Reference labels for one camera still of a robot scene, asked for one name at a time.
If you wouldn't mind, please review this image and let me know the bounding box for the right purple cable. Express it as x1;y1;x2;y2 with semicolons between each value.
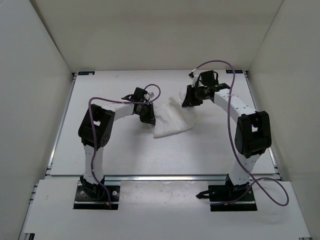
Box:
193;59;290;207

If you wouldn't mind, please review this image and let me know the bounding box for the purple cable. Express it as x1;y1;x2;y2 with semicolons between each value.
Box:
193;59;290;207
88;83;161;208

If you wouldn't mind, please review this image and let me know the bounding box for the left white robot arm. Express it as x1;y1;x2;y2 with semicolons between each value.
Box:
78;87;161;207

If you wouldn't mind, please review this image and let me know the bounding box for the white pleated skirt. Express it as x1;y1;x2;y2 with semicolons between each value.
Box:
152;90;196;138

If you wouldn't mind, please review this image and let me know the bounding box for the left blue corner label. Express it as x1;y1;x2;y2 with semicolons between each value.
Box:
77;71;95;76

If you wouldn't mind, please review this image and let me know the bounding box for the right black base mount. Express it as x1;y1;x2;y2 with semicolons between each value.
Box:
196;185;258;212

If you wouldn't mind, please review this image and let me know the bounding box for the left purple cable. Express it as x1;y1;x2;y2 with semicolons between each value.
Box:
88;83;161;208

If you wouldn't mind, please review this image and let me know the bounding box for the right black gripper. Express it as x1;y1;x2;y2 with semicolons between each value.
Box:
182;85;207;108

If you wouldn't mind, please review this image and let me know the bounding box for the blue corner label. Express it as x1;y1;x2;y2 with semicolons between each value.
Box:
225;69;244;74
77;71;95;76

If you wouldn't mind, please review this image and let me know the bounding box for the right blue corner label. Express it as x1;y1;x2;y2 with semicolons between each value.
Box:
225;69;244;74

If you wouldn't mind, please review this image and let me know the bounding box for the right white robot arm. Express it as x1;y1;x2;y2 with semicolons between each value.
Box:
182;70;272;200

